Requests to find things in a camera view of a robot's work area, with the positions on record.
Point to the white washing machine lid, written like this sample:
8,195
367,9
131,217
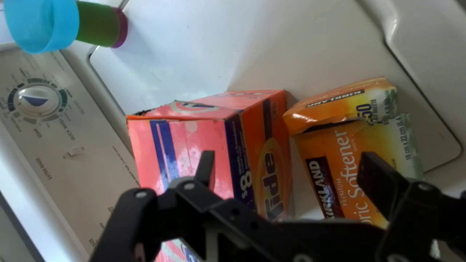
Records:
255,43

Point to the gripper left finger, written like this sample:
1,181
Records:
138,222

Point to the yellow fabric softener box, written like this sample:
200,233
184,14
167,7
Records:
338,145

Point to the washing machine knob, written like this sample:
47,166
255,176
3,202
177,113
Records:
38,100

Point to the orange detergent box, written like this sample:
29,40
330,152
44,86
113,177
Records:
204,134

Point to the white washing machine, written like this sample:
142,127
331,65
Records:
65,182

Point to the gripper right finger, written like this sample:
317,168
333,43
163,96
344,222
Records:
382,182

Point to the green bottle with blue cap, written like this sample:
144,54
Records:
43,22

